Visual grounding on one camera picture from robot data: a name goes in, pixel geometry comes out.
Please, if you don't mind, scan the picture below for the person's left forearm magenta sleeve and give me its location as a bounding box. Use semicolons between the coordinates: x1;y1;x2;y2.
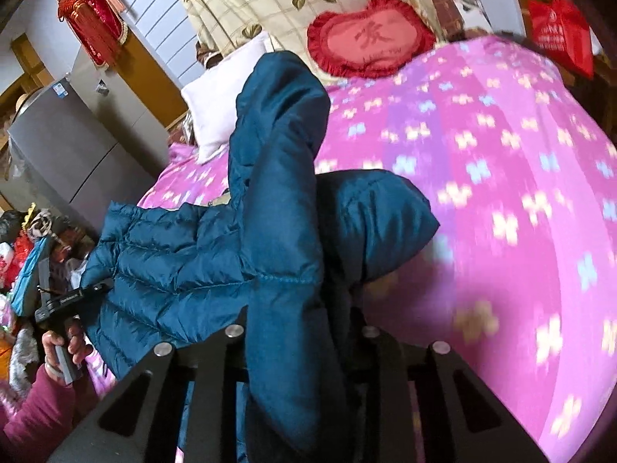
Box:
0;364;80;463

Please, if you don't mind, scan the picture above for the pink floral bedsheet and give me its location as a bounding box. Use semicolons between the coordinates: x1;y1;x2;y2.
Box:
89;34;617;463

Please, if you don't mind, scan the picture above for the teal puffer jacket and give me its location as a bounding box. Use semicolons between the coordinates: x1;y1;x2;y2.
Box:
79;51;440;463

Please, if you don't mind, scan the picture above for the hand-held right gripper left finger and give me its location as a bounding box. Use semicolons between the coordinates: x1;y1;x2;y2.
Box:
48;321;249;463

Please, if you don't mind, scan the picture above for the person's left hand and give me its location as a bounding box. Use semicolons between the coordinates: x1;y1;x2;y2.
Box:
41;318;95;377

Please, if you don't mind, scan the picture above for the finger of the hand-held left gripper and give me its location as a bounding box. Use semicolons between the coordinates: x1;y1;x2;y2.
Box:
79;281;115;300

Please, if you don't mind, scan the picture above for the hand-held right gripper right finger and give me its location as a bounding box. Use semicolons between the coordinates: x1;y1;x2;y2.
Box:
347;308;550;463

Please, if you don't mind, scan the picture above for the red shopping bag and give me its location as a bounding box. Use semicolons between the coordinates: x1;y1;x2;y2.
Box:
528;0;596;80

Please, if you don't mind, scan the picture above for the white pillow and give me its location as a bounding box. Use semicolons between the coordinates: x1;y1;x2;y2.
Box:
180;31;273;165

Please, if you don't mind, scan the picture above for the pile of colourful clutter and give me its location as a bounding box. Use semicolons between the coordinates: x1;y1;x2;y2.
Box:
0;203;97;396

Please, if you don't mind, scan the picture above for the grey refrigerator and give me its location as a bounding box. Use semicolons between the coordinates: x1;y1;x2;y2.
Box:
7;46;169;237

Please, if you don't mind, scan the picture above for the red tasselled hanging decoration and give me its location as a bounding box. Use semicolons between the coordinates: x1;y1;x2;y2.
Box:
57;0;128;66

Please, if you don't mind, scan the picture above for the red heart-shaped frilled cushion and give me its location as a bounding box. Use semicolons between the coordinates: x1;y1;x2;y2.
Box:
307;0;437;79

